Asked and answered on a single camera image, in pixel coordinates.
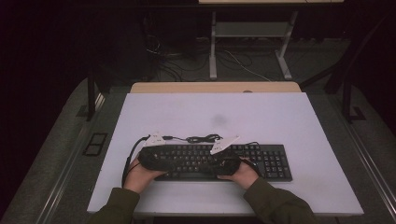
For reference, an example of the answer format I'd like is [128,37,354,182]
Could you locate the black computer keyboard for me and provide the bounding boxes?
[153,143,293,183]

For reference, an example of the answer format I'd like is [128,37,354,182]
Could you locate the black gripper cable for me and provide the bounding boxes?
[120,134,151,189]
[240,158,263,175]

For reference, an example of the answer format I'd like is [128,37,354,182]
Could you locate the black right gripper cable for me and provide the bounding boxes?
[240,158,263,175]

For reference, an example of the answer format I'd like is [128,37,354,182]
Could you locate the grey metal desk frame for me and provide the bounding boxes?
[208,10,299,81]

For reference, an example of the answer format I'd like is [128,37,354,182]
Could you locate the person's right hand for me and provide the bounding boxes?
[217,161,262,191]

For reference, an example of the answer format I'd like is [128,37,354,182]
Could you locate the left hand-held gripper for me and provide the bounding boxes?
[137,133,177,173]

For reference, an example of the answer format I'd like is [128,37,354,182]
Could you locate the metal floor rail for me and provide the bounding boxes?
[35,92,106,224]
[328,94,396,214]

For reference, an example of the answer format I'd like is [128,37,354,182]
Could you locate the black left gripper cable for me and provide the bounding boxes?
[120,134,151,189]

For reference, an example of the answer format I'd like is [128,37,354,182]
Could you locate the wooden table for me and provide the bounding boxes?
[130,81,303,94]

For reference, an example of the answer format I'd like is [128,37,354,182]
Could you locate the person's left hand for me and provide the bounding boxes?
[123,160,166,194]

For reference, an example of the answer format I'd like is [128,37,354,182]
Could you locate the white floor cable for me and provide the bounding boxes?
[223,49,273,83]

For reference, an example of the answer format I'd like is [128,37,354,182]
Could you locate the black keyboard cable with plug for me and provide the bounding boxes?
[162,133,261,147]

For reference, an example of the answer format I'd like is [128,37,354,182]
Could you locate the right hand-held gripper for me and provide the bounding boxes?
[204,134,243,176]

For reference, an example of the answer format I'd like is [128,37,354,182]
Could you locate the bundle of black floor cables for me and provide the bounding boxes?
[145,34,210,82]

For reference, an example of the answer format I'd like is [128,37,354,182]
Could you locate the black metal stand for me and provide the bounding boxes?
[78,69,98,122]
[300,8,396,124]

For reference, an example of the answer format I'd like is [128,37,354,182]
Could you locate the black floor socket plate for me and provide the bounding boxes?
[82,133,108,157]

